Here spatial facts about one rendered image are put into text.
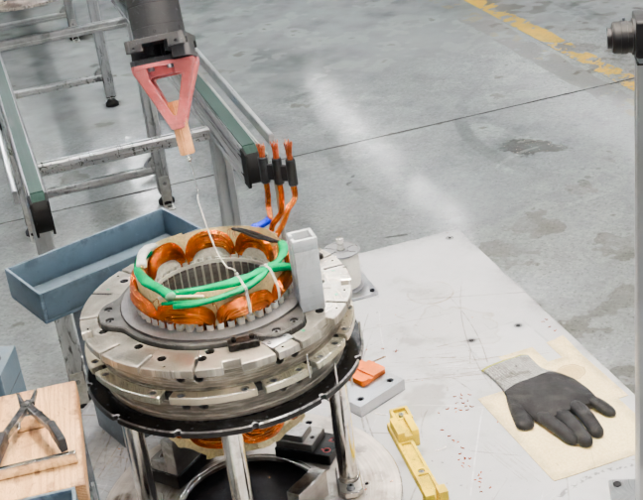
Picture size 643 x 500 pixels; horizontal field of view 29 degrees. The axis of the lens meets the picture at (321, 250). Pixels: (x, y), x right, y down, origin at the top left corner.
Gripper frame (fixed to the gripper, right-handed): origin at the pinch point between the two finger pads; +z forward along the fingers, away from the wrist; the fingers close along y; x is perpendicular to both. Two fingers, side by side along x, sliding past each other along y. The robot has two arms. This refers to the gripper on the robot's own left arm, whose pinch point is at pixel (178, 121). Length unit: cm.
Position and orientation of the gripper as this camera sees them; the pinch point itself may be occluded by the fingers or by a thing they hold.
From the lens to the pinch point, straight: 137.9
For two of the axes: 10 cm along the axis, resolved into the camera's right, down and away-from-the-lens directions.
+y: 0.3, -1.1, 9.9
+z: 2.0, 9.7, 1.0
